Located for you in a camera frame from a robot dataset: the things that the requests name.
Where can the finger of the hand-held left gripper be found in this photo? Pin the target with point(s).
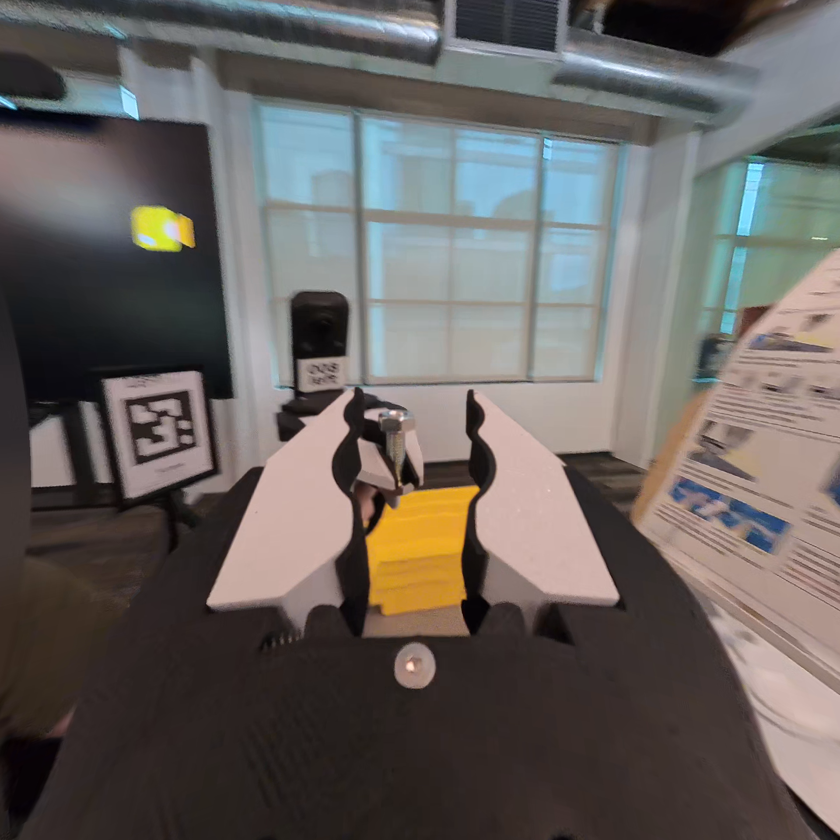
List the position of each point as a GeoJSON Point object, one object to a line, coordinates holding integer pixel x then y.
{"type": "Point", "coordinates": [374, 463]}
{"type": "Point", "coordinates": [412, 469]}

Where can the white ceiling vent grille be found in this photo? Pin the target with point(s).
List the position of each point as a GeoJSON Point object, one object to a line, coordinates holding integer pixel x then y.
{"type": "Point", "coordinates": [508, 23]}

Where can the yellow bin with black divider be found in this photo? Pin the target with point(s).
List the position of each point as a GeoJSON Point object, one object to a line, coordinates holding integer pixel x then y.
{"type": "Point", "coordinates": [420, 551]}

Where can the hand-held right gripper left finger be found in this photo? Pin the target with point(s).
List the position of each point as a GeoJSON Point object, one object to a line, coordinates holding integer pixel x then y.
{"type": "Point", "coordinates": [282, 525]}

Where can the large gridded window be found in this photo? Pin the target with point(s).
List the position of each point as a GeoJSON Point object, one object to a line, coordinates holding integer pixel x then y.
{"type": "Point", "coordinates": [446, 249]}

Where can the silver hex bolt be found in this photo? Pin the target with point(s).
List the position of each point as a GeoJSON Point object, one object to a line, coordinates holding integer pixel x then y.
{"type": "Point", "coordinates": [394, 459]}

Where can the printed instruction sheet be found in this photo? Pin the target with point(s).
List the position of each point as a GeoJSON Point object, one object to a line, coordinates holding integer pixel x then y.
{"type": "Point", "coordinates": [754, 459]}

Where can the person's left hand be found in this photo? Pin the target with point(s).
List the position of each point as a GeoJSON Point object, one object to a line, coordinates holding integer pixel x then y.
{"type": "Point", "coordinates": [371, 512]}

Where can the black television screen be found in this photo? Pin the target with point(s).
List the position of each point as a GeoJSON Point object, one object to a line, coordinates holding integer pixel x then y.
{"type": "Point", "coordinates": [98, 295]}

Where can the framed black-white marker sign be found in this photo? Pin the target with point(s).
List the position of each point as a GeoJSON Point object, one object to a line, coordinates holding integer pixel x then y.
{"type": "Point", "coordinates": [161, 433]}

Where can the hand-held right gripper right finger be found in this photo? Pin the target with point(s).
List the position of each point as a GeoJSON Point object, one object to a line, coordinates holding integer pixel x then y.
{"type": "Point", "coordinates": [544, 525]}

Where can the silver round ceiling duct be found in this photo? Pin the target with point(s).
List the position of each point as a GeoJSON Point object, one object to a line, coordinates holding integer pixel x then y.
{"type": "Point", "coordinates": [262, 26]}
{"type": "Point", "coordinates": [643, 79]}

